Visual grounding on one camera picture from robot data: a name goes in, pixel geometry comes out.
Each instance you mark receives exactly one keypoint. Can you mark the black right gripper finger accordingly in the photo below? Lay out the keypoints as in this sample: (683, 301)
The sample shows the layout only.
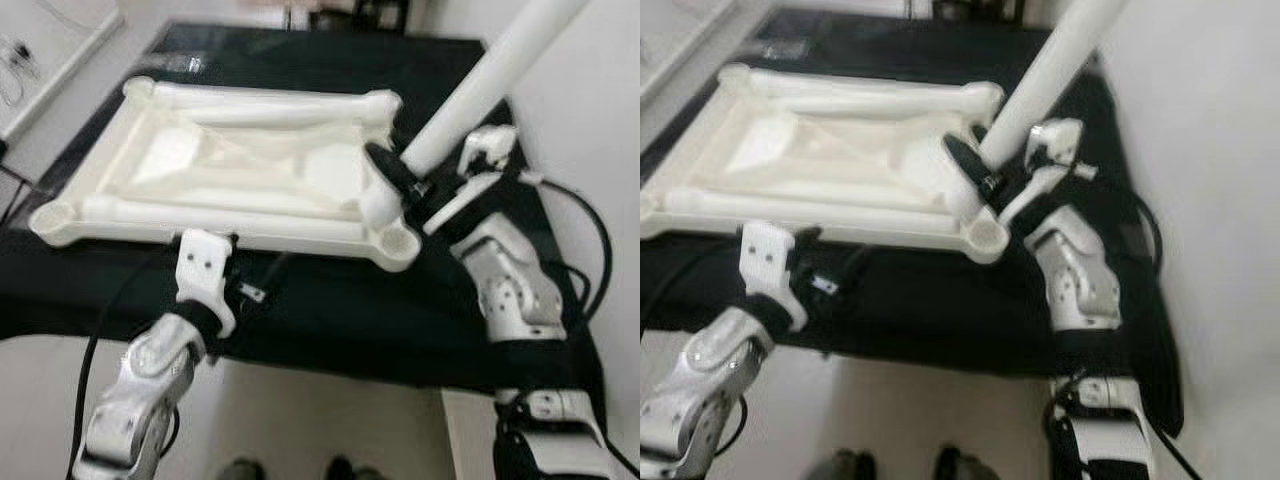
(390, 168)
(968, 160)

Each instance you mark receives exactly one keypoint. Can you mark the black tablecloth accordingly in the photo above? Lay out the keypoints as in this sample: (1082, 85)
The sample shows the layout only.
(900, 320)
(330, 320)

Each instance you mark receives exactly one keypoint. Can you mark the white plastic table top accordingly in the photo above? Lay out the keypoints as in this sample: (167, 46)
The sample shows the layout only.
(830, 150)
(230, 160)

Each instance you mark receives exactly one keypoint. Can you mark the black wooden stool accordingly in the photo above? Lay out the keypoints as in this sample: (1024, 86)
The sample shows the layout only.
(375, 12)
(985, 10)

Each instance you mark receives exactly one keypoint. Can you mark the grey robot left leg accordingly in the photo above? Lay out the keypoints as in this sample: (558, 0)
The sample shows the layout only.
(845, 468)
(240, 470)

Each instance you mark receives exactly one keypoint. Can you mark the grey robot leg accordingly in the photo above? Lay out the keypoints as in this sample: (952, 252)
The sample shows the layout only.
(350, 470)
(240, 470)
(845, 468)
(965, 468)

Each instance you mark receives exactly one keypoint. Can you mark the clear tape strip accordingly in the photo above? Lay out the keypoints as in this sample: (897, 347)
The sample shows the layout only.
(182, 65)
(795, 48)

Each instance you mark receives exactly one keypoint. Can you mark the grey robot right leg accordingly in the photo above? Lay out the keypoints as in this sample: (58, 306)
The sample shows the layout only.
(350, 470)
(965, 468)

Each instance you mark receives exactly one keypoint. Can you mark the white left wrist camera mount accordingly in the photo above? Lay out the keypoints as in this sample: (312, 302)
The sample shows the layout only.
(768, 255)
(205, 265)

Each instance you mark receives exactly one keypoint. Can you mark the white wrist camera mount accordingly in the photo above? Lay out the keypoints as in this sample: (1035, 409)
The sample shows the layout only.
(205, 265)
(1058, 138)
(490, 145)
(768, 255)

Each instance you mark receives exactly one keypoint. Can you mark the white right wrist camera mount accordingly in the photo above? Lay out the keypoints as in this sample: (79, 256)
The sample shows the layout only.
(1058, 138)
(490, 145)

